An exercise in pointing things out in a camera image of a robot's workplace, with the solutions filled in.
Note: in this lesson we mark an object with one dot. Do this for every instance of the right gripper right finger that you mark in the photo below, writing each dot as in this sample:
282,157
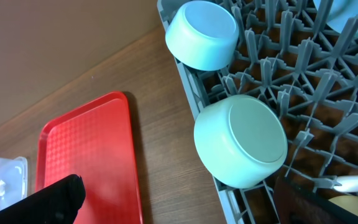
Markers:
296,205

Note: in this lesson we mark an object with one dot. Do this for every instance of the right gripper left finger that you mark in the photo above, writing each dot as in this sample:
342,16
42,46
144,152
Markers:
58,203

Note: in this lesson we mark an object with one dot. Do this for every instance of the white plastic spoon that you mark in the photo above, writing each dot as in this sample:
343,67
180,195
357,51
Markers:
347,184

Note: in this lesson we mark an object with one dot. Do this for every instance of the mint green bowl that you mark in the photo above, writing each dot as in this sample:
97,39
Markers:
240,141

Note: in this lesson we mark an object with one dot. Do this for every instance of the light blue bowl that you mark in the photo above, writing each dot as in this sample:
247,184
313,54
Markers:
202,35

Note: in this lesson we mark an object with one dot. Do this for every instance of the large light blue plate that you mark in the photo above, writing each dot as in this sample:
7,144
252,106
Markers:
335,14

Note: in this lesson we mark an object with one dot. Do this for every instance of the grey dishwasher rack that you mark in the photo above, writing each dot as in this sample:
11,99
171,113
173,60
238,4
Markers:
289,58

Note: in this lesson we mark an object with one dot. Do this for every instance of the clear plastic bin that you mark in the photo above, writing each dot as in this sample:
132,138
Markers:
13,181

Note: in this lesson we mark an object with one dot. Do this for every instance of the red serving tray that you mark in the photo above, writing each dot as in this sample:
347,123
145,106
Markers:
94,142

